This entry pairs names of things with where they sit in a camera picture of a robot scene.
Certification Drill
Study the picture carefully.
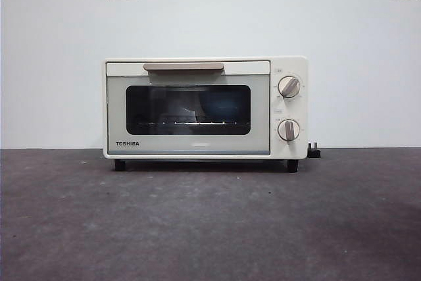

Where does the black power plug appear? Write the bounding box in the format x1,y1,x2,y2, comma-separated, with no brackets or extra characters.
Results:
307,141,322,157

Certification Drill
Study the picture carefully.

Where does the oven knob with upright pointer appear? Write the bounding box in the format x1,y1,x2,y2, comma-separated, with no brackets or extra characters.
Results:
278,118,301,143

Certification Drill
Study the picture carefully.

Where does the oven knob with slanted pointer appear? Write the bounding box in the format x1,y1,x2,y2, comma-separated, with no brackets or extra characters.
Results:
278,76,301,99

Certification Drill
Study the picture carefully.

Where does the blue ribbed bowl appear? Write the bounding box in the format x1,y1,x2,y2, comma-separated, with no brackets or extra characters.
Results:
199,91,243,121

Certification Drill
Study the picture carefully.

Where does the oven door with beige handle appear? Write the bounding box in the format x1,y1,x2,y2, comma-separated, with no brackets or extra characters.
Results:
105,61,271,156

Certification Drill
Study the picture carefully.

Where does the white Toshiba toaster oven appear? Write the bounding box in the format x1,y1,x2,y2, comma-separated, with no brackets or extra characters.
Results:
103,57,309,173

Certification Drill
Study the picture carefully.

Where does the metal wire oven rack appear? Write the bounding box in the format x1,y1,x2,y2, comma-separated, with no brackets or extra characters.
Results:
137,120,248,128

